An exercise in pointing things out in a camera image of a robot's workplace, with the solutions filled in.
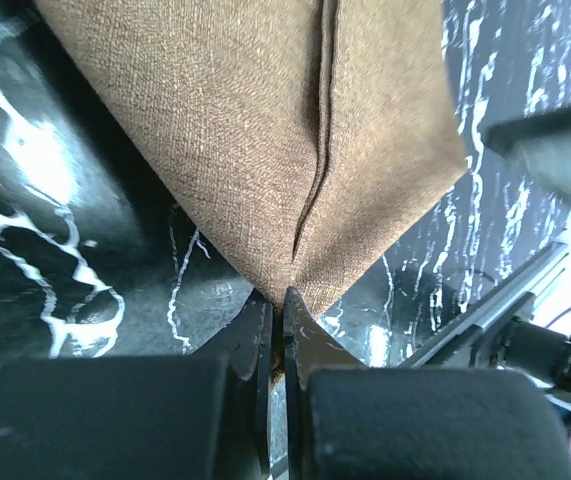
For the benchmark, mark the brown cloth napkin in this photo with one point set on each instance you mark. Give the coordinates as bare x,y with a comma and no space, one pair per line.
303,138

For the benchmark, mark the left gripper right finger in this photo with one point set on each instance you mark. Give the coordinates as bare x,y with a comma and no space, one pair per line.
347,421

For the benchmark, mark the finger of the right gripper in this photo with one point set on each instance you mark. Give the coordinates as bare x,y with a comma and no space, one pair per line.
539,146

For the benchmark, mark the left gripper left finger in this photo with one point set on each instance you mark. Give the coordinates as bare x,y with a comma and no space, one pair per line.
197,416

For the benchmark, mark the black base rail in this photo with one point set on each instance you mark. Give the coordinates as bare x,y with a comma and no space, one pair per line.
498,331

